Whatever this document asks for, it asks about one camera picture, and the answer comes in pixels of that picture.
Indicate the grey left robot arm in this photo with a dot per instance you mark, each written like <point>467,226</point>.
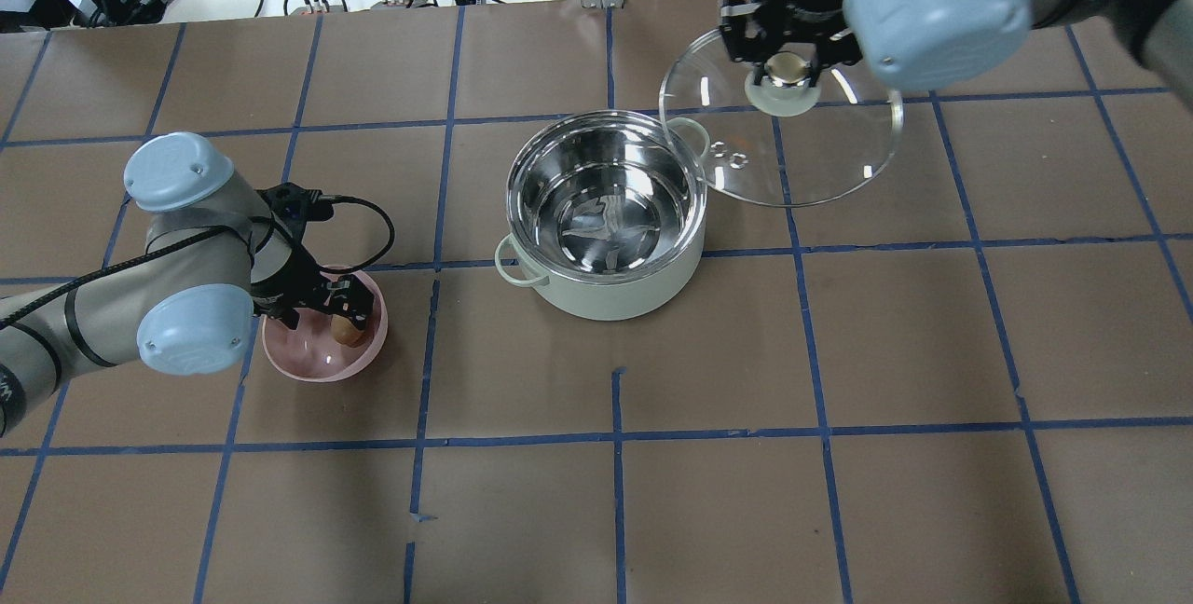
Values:
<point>217,254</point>

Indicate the glass pot lid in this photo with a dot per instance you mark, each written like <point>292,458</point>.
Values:
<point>786,146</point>

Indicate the brown egg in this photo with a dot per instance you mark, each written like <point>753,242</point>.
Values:
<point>347,332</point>

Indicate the pink bowl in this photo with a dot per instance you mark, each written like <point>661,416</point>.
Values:
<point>310,354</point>

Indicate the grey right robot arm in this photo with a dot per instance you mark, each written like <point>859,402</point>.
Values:
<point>923,45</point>

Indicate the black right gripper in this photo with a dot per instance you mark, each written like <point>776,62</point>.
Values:
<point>800,15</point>

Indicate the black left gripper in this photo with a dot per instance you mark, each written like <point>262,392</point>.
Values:
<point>293,275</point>

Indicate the pale green pot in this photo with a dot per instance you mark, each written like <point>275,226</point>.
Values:
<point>607,213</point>

